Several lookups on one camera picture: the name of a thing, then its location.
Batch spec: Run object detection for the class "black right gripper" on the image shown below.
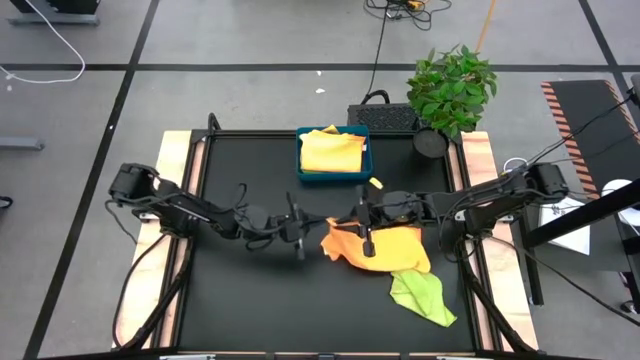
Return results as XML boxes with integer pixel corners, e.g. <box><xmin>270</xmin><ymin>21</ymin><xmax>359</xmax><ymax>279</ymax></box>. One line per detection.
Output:
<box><xmin>333</xmin><ymin>183</ymin><xmax>429</xmax><ymax>259</ymax></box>

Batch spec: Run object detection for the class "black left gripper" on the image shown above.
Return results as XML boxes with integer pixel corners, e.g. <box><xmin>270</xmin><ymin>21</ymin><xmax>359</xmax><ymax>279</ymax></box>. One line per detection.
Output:
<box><xmin>234</xmin><ymin>191</ymin><xmax>329</xmax><ymax>262</ymax></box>

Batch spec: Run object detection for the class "orange microfiber towel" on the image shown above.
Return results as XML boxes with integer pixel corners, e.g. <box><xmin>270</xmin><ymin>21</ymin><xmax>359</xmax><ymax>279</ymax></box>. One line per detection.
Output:
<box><xmin>298</xmin><ymin>128</ymin><xmax>368</xmax><ymax>175</ymax></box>
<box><xmin>319</xmin><ymin>217</ymin><xmax>432</xmax><ymax>274</ymax></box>

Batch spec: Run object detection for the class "green microfiber towel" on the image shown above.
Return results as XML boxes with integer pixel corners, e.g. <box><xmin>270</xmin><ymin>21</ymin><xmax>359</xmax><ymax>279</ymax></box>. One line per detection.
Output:
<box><xmin>389</xmin><ymin>268</ymin><xmax>458</xmax><ymax>329</ymax></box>

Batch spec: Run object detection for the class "teal plastic bin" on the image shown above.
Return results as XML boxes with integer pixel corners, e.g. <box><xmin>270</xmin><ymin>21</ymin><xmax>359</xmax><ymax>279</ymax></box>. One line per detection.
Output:
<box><xmin>293</xmin><ymin>125</ymin><xmax>374</xmax><ymax>184</ymax></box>

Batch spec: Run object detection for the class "black mesh computer case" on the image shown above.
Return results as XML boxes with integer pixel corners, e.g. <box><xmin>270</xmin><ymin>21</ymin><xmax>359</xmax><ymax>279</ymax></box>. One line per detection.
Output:
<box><xmin>347</xmin><ymin>89</ymin><xmax>421</xmax><ymax>135</ymax></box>

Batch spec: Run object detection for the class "black plant pot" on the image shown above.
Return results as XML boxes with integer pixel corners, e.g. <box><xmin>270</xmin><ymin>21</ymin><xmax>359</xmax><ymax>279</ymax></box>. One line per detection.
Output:
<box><xmin>412</xmin><ymin>127</ymin><xmax>450</xmax><ymax>160</ymax></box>

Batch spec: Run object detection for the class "light wooden table board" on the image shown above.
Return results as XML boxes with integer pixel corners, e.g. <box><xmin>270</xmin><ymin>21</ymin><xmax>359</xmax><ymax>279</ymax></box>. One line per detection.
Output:
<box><xmin>459</xmin><ymin>130</ymin><xmax>540</xmax><ymax>351</ymax></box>
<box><xmin>113</xmin><ymin>130</ymin><xmax>194</xmax><ymax>349</ymax></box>

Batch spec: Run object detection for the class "green leafy plant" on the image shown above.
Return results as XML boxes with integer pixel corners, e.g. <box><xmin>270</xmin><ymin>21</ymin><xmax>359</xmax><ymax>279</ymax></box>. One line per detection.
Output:
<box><xmin>405</xmin><ymin>43</ymin><xmax>498</xmax><ymax>140</ymax></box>

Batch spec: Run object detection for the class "black support strut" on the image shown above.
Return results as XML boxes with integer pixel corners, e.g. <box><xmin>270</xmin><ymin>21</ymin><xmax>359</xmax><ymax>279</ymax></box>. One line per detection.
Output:
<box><xmin>119</xmin><ymin>234</ymin><xmax>194</xmax><ymax>351</ymax></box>
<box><xmin>457</xmin><ymin>239</ymin><xmax>536</xmax><ymax>354</ymax></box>

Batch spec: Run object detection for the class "black stand leg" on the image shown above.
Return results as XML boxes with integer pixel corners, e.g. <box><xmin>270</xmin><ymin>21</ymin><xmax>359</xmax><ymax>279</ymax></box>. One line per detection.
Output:
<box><xmin>517</xmin><ymin>214</ymin><xmax>545</xmax><ymax>307</ymax></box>

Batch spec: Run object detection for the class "white paper sheet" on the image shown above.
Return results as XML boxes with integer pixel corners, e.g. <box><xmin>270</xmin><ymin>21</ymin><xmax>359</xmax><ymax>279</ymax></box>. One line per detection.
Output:
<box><xmin>538</xmin><ymin>194</ymin><xmax>592</xmax><ymax>257</ymax></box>

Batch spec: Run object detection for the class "black rig beam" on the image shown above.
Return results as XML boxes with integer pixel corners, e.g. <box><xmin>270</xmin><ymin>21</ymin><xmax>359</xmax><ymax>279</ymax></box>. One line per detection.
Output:
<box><xmin>522</xmin><ymin>178</ymin><xmax>640</xmax><ymax>250</ymax></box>

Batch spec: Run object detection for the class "black mat striped edge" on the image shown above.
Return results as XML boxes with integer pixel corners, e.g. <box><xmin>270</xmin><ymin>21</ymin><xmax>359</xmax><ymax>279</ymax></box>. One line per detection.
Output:
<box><xmin>541</xmin><ymin>79</ymin><xmax>640</xmax><ymax>201</ymax></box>

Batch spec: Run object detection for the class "white round object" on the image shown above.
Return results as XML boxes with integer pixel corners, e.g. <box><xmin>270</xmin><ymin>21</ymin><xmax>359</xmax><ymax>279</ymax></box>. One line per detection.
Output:
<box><xmin>601</xmin><ymin>178</ymin><xmax>640</xmax><ymax>227</ymax></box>

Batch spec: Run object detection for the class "grey floor bar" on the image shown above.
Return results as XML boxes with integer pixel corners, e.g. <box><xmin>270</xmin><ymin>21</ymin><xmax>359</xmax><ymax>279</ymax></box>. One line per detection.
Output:
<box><xmin>0</xmin><ymin>135</ymin><xmax>46</xmax><ymax>151</ymax></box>

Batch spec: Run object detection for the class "grey desk foot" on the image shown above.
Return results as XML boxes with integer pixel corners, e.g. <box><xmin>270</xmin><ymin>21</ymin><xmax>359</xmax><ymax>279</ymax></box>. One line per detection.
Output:
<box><xmin>7</xmin><ymin>0</ymin><xmax>101</xmax><ymax>27</ymax></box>

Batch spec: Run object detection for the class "black table frame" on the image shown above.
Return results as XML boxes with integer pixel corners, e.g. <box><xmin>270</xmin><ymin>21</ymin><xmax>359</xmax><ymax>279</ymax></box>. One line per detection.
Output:
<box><xmin>177</xmin><ymin>112</ymin><xmax>479</xmax><ymax>354</ymax></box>

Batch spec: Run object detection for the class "black power cable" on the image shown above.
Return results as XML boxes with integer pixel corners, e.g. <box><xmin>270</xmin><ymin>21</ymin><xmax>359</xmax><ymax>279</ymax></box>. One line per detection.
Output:
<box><xmin>360</xmin><ymin>14</ymin><xmax>390</xmax><ymax>104</ymax></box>

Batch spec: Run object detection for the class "black cable bundle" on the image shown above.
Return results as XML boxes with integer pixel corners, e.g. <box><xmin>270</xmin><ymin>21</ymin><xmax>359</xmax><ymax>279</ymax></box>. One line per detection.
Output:
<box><xmin>364</xmin><ymin>0</ymin><xmax>454</xmax><ymax>32</ymax></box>

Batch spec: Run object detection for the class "white floor cable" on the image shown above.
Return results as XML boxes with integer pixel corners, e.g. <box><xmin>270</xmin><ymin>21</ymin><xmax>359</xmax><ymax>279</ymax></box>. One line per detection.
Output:
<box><xmin>0</xmin><ymin>0</ymin><xmax>87</xmax><ymax>85</ymax></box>

